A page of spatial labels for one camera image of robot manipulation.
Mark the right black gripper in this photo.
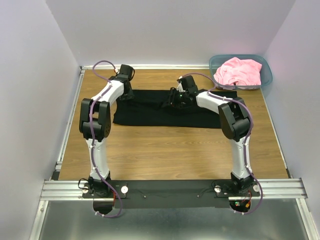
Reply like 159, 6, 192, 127
160, 87, 188, 112

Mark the black t shirt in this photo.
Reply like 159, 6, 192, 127
112, 89, 238, 130

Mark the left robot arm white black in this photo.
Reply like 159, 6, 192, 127
79, 64, 135, 198

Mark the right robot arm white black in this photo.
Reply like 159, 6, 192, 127
161, 75, 255, 196

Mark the teal plastic bin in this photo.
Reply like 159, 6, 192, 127
209, 54, 273, 90

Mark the pink t shirt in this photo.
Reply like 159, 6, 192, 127
213, 57, 262, 86

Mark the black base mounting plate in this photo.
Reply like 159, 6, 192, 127
79, 177, 261, 216

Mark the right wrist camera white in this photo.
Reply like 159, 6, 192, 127
176, 76, 184, 92

